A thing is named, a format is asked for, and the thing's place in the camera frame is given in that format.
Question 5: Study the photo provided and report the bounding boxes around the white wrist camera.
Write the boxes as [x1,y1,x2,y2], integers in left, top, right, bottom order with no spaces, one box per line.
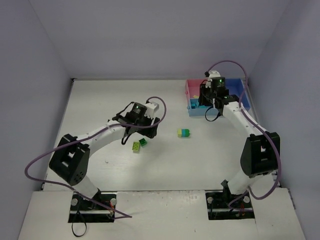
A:
[204,70,221,88]
[144,101,160,119]

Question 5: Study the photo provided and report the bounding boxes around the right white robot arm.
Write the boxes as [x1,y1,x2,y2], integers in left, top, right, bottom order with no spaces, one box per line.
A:
[198,76,281,195]

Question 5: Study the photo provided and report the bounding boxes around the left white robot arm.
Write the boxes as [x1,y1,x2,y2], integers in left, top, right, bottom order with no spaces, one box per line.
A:
[49,101,160,201]

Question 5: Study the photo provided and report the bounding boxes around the three-colour lego stack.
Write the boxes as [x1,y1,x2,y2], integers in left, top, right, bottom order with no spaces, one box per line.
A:
[177,128,191,138]

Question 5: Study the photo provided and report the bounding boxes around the light blue container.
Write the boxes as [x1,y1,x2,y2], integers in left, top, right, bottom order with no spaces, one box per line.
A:
[187,98,218,117]

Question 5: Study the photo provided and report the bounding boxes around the yellow-green curved lego brick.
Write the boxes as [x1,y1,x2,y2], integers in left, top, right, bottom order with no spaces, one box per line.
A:
[132,141,141,153]

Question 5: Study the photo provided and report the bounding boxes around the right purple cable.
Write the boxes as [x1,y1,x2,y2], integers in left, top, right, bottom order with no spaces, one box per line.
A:
[205,59,281,211]

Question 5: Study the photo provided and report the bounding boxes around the purple cable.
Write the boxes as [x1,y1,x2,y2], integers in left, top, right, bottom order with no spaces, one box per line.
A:
[24,96,168,220]
[205,59,281,211]

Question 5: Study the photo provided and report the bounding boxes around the pink container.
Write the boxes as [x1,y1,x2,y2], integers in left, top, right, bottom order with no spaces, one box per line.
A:
[185,78,207,99]

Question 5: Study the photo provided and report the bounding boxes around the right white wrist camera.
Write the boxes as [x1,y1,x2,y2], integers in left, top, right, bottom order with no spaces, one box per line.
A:
[204,70,221,88]

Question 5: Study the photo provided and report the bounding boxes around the periwinkle blue container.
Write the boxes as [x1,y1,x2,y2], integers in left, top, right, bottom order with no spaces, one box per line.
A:
[225,78,251,111]

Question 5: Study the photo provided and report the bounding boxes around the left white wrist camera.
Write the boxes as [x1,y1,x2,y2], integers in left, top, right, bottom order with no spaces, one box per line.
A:
[144,101,160,119]

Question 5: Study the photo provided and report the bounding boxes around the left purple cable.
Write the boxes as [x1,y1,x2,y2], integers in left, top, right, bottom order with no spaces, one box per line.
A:
[24,96,168,220]

